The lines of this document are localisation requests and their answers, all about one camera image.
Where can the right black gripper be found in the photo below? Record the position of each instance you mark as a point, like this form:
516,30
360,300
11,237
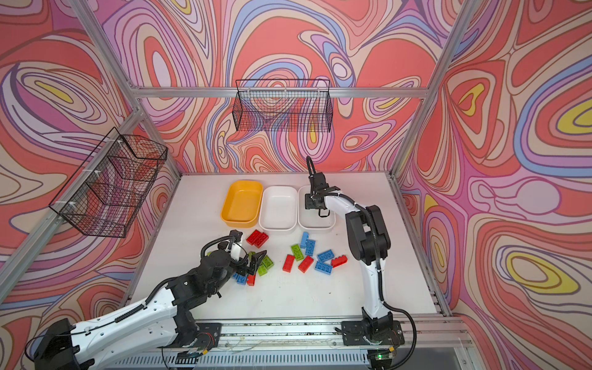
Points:
308,201

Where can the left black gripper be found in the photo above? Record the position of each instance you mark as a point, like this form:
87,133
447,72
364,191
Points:
253,266

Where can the blue lego cluster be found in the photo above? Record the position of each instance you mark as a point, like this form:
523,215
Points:
242,280

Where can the blue lego pair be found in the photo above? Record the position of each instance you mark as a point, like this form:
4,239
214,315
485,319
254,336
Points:
307,244

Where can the blue lego mid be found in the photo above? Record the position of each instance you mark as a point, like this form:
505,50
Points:
325,256

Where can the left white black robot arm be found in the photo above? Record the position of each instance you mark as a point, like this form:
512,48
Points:
163,319

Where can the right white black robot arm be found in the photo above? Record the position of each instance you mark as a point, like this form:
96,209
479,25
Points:
369,244

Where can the green lego cluster centre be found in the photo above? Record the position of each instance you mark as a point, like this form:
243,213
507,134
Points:
264,262

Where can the right white plastic bin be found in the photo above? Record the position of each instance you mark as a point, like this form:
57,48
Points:
309,220

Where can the white plastic bin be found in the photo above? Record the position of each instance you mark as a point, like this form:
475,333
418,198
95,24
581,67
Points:
309,220
279,210

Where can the red double lego near bins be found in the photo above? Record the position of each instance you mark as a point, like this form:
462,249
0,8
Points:
257,238

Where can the middle white plastic bin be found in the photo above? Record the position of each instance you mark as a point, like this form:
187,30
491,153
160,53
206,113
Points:
279,210

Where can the yellow plastic bin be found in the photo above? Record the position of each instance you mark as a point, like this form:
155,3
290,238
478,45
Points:
242,205

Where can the back black wire basket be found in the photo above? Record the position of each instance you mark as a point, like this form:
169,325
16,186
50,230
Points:
291,105

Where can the black wire basket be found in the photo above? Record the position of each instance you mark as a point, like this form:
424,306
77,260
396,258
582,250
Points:
123,169
291,105

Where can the left black wire basket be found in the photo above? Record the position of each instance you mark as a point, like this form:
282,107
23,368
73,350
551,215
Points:
123,169

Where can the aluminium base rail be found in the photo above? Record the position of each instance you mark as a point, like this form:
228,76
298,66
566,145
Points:
237,335

